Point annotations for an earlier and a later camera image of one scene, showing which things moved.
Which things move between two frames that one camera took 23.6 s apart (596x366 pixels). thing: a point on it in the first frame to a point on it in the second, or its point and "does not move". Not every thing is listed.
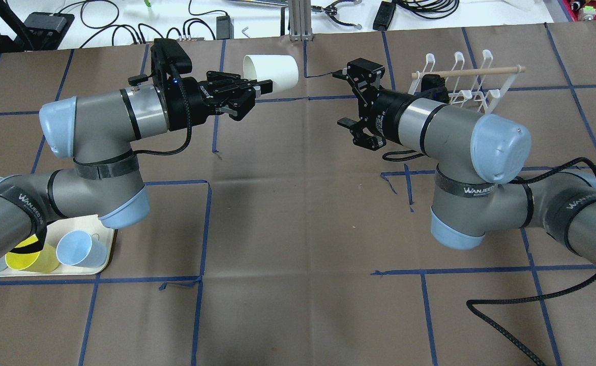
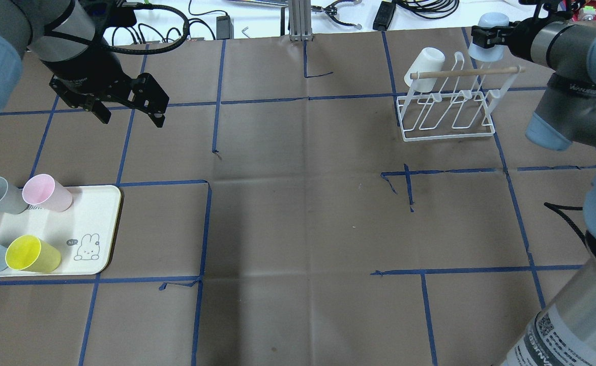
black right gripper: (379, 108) to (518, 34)
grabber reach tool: (331, 9) does not move
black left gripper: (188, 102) to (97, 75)
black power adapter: (385, 12) does not move
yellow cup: (46, 261) does not move
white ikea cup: (282, 69) to (427, 59)
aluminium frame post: (300, 18) does not move
